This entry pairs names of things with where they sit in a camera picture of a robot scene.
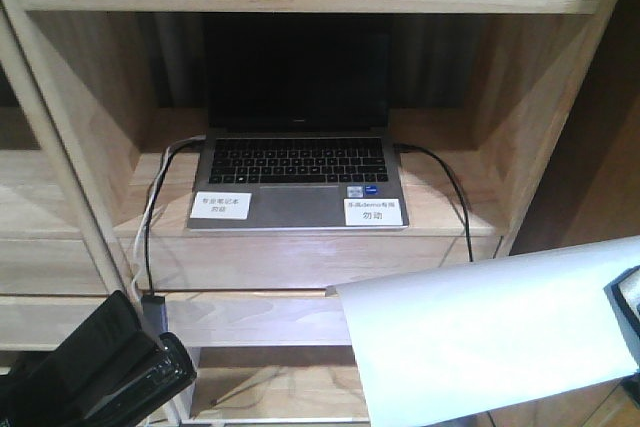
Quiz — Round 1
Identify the grey laptop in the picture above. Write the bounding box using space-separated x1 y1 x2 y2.
187 13 409 231

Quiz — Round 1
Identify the black cable of laptop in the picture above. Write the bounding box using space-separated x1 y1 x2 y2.
142 139 207 298
394 144 475 264

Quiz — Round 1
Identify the white paper stack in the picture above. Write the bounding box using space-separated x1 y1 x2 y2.
336 237 639 426

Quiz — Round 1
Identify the white label sticker right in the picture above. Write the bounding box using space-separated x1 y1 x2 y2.
343 198 405 227

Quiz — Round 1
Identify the grey adapter dongle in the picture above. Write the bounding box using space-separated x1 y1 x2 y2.
141 294 168 336

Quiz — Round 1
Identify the wooden shelf unit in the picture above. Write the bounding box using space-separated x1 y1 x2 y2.
1 0 617 426

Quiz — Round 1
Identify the white label sticker left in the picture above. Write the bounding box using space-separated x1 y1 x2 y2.
190 192 252 220

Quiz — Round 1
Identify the black stapler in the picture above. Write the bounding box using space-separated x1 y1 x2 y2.
1 291 196 426

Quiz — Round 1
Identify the black cable right of laptop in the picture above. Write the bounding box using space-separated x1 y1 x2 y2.
394 144 475 264

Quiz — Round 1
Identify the white cable left of laptop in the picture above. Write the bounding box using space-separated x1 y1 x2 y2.
130 134 207 308

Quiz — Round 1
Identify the white label sticker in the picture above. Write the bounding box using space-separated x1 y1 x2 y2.
343 198 405 227
190 192 252 220

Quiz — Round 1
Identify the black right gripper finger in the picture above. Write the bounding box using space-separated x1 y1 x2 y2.
603 266 639 372

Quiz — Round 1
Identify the black cable left of laptop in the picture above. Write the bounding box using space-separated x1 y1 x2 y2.
142 139 207 298

